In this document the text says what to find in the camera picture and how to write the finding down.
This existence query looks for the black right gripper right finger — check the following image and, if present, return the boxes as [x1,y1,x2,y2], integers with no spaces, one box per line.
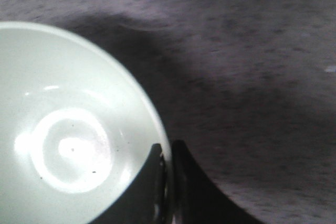
[172,140,260,223]

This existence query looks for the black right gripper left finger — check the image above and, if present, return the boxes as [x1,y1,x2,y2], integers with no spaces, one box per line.
[92,143,167,224]

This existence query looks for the light green bowl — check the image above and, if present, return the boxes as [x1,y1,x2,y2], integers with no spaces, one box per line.
[1,22,174,223]

